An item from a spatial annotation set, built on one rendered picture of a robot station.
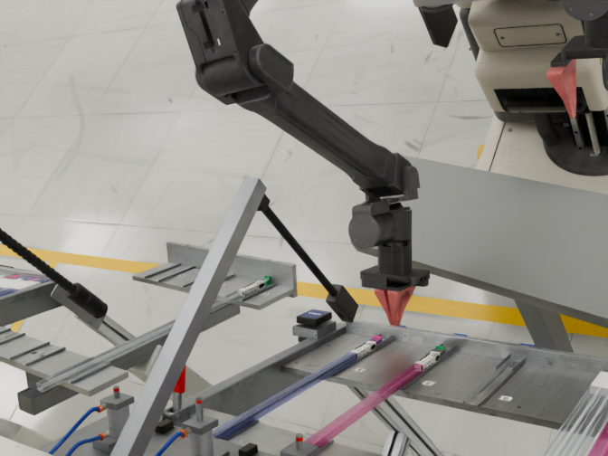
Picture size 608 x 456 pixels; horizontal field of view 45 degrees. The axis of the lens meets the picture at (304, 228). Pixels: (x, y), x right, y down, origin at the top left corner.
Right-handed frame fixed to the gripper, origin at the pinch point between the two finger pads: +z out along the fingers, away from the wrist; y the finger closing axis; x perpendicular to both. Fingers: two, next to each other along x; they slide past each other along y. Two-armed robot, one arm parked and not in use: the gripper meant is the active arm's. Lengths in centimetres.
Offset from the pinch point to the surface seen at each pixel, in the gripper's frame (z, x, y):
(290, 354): 1.3, -19.1, -8.3
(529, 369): 2.2, -5.3, 24.4
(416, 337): 0.9, -2.5, 5.1
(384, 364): 2.3, -13.4, 4.9
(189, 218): 0, 94, -134
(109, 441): -4, -62, 1
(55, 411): 61, 40, -150
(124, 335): 17, 12, -81
